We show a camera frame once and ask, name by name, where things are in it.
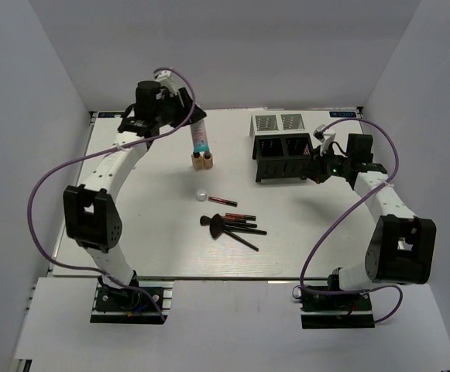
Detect left foundation bottle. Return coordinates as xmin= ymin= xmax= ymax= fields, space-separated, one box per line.
xmin=191 ymin=153 xmax=204 ymax=171

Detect pink teal cosmetic tube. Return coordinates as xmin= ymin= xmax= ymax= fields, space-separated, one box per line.
xmin=190 ymin=119 xmax=209 ymax=153

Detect red black lip gloss tube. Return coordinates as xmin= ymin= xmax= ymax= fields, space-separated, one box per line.
xmin=208 ymin=196 xmax=238 ymax=207

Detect white jar cap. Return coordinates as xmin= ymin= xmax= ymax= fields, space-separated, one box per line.
xmin=196 ymin=188 xmax=208 ymax=202

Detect black round makeup brush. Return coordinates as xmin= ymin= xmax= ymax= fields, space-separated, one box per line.
xmin=200 ymin=215 xmax=257 ymax=229

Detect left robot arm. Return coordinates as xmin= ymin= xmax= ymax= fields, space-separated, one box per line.
xmin=63 ymin=71 xmax=207 ymax=309

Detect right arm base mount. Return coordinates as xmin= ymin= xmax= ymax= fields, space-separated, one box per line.
xmin=292 ymin=285 xmax=375 ymax=329

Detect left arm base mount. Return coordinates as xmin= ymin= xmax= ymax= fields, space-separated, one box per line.
xmin=90 ymin=281 xmax=173 ymax=325

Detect black metal organizer rack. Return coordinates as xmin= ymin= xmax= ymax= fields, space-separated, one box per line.
xmin=252 ymin=133 xmax=313 ymax=182

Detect foundation bottle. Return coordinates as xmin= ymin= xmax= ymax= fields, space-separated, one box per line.
xmin=203 ymin=152 xmax=214 ymax=170
xmin=191 ymin=153 xmax=204 ymax=171

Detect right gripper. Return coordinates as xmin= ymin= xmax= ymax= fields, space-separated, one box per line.
xmin=299 ymin=143 xmax=352 ymax=184

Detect black fan makeup brush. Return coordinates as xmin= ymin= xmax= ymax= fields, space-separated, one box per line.
xmin=209 ymin=214 xmax=259 ymax=252

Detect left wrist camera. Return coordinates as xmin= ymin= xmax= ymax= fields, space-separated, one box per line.
xmin=155 ymin=70 xmax=178 ymax=95

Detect right foundation bottle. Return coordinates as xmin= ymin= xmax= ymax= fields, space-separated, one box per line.
xmin=203 ymin=152 xmax=214 ymax=170

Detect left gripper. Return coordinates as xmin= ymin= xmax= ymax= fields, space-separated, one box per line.
xmin=155 ymin=87 xmax=208 ymax=129

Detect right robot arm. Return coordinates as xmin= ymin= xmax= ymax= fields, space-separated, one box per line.
xmin=306 ymin=133 xmax=437 ymax=309

